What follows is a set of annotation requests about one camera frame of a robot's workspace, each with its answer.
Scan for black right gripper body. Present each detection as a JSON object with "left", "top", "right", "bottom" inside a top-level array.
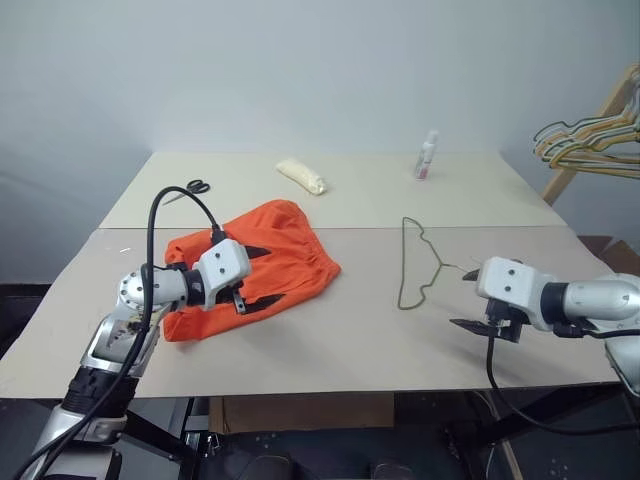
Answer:
[{"left": 482, "top": 298, "right": 524, "bottom": 344}]

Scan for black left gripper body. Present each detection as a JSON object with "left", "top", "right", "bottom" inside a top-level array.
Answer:
[{"left": 215, "top": 279, "right": 250, "bottom": 316}]

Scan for orange shorts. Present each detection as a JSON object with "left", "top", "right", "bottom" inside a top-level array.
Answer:
[{"left": 163, "top": 198, "right": 343, "bottom": 344}]

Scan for olive wire hanger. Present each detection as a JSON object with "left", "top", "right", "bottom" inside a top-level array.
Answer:
[{"left": 396, "top": 215, "right": 476, "bottom": 312}]

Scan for cream rolled cloth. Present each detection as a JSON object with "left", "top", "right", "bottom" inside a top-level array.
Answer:
[{"left": 274, "top": 157, "right": 330, "bottom": 197}]

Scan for flat cardboard sheet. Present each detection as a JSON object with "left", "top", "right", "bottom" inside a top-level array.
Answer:
[{"left": 208, "top": 393, "right": 396, "bottom": 434}]

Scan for wooden clothes rack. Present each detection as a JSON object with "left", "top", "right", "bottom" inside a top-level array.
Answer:
[{"left": 542, "top": 62, "right": 640, "bottom": 206}]

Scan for white spray bottle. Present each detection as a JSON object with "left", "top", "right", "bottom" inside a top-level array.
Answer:
[{"left": 413, "top": 129, "right": 441, "bottom": 182}]

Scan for light wooden strip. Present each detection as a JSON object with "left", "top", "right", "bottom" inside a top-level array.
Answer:
[{"left": 492, "top": 437, "right": 525, "bottom": 480}]

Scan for dark rounded shape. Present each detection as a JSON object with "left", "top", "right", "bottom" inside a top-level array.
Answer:
[
  {"left": 238, "top": 452, "right": 302, "bottom": 480},
  {"left": 371, "top": 462, "right": 417, "bottom": 480}
]

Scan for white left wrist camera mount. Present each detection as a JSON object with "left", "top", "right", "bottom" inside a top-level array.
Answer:
[{"left": 192, "top": 238, "right": 253, "bottom": 312}]

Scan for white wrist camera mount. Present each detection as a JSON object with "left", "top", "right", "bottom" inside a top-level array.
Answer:
[
  {"left": 192, "top": 238, "right": 253, "bottom": 312},
  {"left": 473, "top": 256, "right": 557, "bottom": 332}
]

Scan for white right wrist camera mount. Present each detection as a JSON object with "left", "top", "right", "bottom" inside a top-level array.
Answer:
[{"left": 473, "top": 256, "right": 557, "bottom": 332}]

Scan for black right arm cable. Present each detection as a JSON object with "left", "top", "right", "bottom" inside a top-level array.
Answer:
[{"left": 484, "top": 322, "right": 640, "bottom": 434}]

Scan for black handled scissors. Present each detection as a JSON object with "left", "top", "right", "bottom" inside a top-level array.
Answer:
[{"left": 162, "top": 178, "right": 212, "bottom": 205}]

